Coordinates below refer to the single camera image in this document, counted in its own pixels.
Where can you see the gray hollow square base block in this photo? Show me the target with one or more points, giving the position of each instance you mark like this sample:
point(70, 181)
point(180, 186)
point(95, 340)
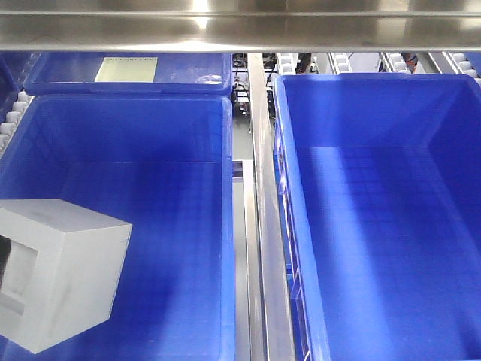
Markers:
point(60, 268)

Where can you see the large blue bin left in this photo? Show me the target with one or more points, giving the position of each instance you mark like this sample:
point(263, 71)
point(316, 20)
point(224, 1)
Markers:
point(164, 165)

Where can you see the large blue bin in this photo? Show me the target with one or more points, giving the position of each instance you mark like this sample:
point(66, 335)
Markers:
point(164, 165)
point(379, 185)

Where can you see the large blue bin right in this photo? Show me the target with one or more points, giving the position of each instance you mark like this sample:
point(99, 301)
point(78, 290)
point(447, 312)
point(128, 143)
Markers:
point(379, 185)

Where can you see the blue bin with paper label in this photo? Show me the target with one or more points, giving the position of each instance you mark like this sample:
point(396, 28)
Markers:
point(99, 72)

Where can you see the steel shelf beam overhead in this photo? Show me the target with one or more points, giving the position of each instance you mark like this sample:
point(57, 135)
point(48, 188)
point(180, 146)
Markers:
point(240, 26)

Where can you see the steel divider rail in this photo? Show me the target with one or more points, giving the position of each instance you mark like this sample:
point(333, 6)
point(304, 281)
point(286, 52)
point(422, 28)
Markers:
point(277, 320)

